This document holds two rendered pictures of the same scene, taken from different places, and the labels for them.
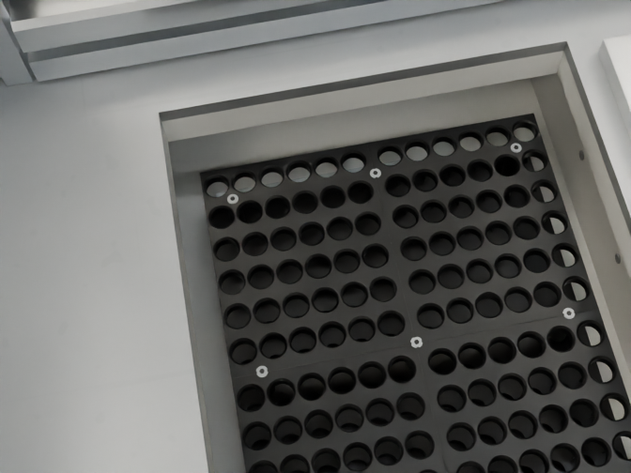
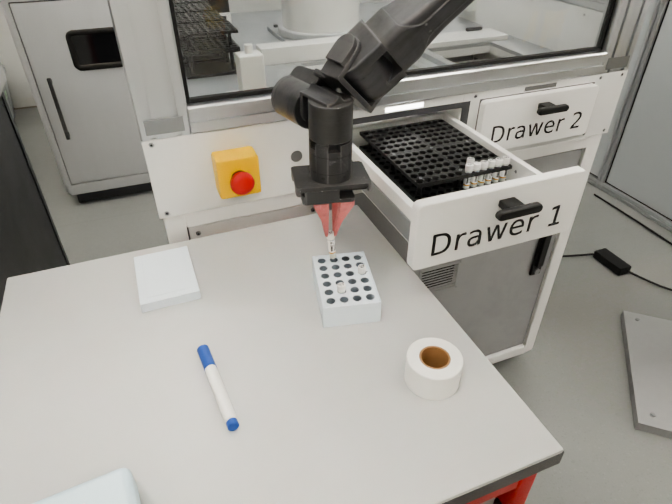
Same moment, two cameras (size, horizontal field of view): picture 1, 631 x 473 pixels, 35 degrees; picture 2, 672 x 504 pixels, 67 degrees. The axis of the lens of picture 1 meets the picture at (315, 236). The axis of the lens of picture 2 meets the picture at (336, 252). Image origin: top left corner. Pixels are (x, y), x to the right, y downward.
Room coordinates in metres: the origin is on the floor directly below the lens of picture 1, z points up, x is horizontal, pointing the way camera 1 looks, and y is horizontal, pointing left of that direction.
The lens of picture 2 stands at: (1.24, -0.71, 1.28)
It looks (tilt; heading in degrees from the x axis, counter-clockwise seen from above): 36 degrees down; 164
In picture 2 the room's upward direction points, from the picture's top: straight up
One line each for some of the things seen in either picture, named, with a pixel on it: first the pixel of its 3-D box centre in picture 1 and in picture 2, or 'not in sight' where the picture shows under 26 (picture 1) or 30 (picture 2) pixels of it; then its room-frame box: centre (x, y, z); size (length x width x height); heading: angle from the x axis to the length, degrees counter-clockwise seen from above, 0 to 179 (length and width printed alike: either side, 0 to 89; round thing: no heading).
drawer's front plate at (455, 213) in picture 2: not in sight; (498, 217); (0.68, -0.30, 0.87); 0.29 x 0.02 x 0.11; 96
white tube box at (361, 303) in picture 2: not in sight; (344, 287); (0.67, -0.54, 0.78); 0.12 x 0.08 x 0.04; 174
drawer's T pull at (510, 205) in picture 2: not in sight; (513, 207); (0.71, -0.30, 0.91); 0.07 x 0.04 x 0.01; 96
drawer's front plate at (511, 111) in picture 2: not in sight; (536, 118); (0.35, -0.02, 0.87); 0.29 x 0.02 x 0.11; 96
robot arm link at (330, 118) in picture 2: not in sight; (327, 117); (0.63, -0.55, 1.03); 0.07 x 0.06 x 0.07; 22
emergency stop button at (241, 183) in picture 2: not in sight; (241, 181); (0.47, -0.66, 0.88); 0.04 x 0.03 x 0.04; 96
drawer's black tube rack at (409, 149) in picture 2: not in sight; (429, 164); (0.48, -0.32, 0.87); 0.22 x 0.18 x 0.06; 6
